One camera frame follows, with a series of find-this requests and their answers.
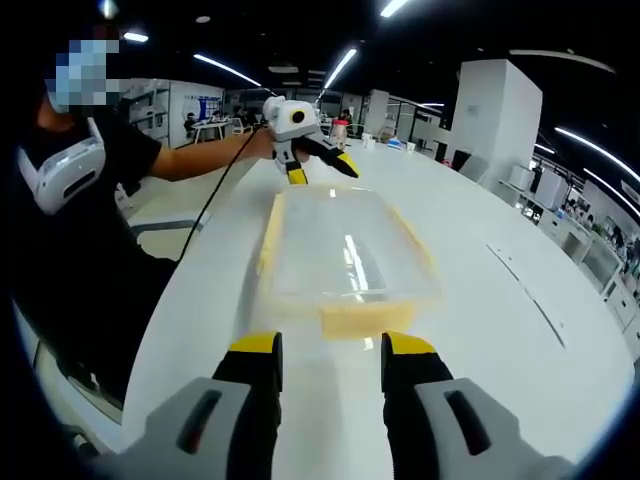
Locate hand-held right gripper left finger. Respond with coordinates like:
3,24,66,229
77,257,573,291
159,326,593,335
94,330,284,480

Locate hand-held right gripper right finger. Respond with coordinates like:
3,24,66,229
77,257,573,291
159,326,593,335
382,331,576,480

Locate clear storage box yellow latches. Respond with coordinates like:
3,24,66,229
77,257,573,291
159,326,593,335
256,182,445,344

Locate red-capped patterned bottle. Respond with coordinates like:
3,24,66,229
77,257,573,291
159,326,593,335
330,117,351,150

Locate person's dark clothing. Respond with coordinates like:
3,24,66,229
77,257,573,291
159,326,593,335
9,119,180,412

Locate white chest-worn device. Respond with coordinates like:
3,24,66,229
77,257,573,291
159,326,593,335
17,117,107,217

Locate black cable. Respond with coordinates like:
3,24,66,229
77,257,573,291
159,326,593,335
174,124,274,262

